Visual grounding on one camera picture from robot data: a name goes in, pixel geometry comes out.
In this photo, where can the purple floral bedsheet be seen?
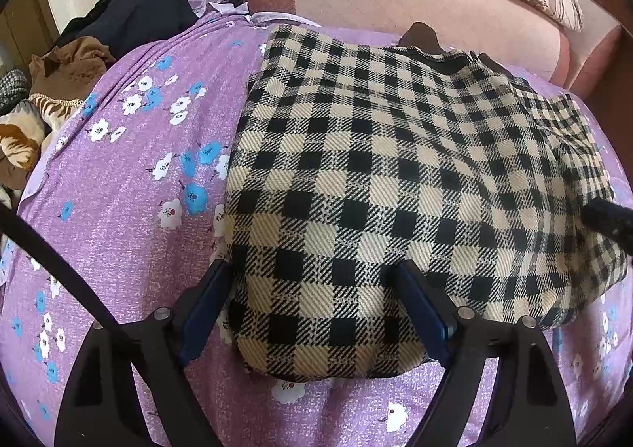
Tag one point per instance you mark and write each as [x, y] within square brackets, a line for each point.
[123, 229]

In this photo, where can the animal print blanket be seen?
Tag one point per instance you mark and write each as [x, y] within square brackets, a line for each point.
[20, 145]

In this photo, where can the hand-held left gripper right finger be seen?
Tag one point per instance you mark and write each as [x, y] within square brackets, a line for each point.
[426, 314]

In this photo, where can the black and beige checkered garment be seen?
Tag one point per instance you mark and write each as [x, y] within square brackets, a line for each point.
[395, 180]

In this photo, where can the grey knitted cloth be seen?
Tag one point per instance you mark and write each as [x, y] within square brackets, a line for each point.
[12, 91]

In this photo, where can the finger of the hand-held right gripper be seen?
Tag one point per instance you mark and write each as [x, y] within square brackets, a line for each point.
[611, 224]

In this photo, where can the brown wooden panel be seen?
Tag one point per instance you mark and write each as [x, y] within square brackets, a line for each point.
[613, 31]

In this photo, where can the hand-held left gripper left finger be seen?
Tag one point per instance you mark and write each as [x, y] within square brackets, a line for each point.
[202, 314]

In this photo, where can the brown crumpled cloth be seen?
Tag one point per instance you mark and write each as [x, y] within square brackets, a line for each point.
[69, 68]

